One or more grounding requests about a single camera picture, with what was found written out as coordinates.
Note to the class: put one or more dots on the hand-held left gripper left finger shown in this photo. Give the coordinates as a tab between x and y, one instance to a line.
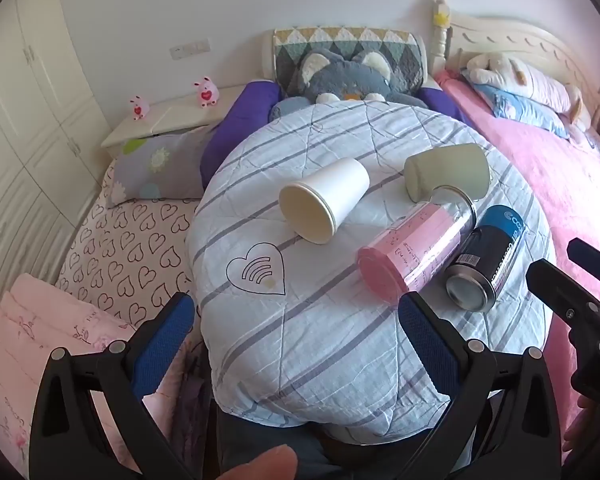
163	345

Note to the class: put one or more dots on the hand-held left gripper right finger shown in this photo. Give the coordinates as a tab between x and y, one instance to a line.
429	347

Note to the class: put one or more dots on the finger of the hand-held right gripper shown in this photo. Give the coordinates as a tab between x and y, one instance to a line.
592	255
560	287

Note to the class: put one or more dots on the white paper cup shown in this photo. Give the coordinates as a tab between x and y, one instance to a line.
325	200

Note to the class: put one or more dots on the pale green ceramic cup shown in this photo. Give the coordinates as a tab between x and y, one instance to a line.
450	170

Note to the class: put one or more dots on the person's left hand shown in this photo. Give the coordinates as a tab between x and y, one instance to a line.
260	465

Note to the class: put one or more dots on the black and blue can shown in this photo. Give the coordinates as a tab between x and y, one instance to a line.
490	260

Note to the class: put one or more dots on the pink fleece bed blanket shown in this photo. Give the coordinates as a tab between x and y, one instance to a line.
545	180

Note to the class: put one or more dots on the heart print bed sheet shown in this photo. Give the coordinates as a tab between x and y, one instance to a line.
125	255

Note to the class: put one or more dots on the striped light blue quilt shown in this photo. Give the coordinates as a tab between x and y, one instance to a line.
330	340

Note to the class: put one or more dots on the clear bottle with pink lid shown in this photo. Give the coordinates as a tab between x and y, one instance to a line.
420	245

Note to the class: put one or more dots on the dark cloth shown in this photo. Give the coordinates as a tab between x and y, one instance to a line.
375	462

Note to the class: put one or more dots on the folded pink floral blanket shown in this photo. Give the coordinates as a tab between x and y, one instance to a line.
35	360

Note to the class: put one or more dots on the light blue printed pillow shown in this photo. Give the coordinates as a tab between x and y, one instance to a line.
520	107

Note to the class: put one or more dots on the grey flower print pillow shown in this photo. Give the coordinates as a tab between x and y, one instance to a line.
160	165

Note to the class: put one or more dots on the white dog plush toy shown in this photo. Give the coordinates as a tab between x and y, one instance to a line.
530	77

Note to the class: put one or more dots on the purple pillow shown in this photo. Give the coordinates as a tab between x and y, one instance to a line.
445	105
240	120

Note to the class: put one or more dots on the white nightstand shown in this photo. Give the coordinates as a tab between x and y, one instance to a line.
180	120

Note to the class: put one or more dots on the small pink pig toy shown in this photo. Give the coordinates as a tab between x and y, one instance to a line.
206	92
139	108

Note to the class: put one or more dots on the cream wooden bed headboard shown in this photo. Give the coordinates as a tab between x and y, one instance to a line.
500	35

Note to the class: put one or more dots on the white panelled wardrobe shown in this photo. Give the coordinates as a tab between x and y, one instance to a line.
35	125

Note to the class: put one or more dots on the patterned triangle pillow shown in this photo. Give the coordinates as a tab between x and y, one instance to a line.
410	55

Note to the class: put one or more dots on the grey cat plush toy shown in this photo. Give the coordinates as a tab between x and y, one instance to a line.
345	77

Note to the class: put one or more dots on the white wall socket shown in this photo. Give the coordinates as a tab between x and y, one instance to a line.
190	48

